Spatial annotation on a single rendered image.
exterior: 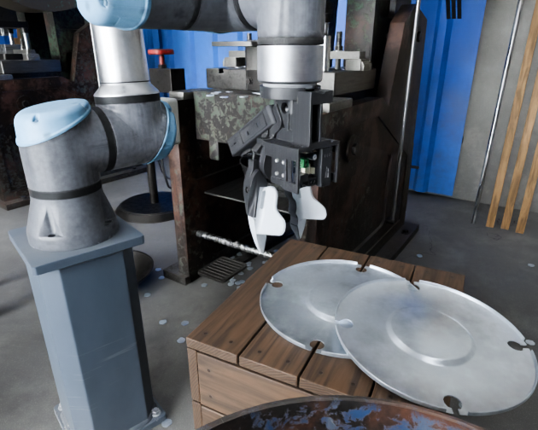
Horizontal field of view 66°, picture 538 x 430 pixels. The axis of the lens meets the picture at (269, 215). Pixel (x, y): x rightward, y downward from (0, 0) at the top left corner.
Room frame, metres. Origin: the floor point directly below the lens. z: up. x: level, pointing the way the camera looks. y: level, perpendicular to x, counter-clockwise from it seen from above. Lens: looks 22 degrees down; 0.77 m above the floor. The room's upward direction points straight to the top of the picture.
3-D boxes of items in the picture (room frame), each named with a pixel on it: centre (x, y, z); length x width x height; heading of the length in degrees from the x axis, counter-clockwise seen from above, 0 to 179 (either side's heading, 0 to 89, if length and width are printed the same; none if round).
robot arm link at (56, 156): (0.70, 0.35, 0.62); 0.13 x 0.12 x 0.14; 135
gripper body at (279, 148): (0.50, -0.03, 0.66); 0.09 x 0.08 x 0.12; 41
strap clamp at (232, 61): (1.48, 0.07, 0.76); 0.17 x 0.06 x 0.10; 56
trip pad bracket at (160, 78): (1.37, 0.32, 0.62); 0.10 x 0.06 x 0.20; 56
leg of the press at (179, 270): (1.65, 0.08, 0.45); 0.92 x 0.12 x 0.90; 146
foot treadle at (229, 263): (1.27, 0.01, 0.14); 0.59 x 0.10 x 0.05; 146
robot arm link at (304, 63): (0.51, -0.03, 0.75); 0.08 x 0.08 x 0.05
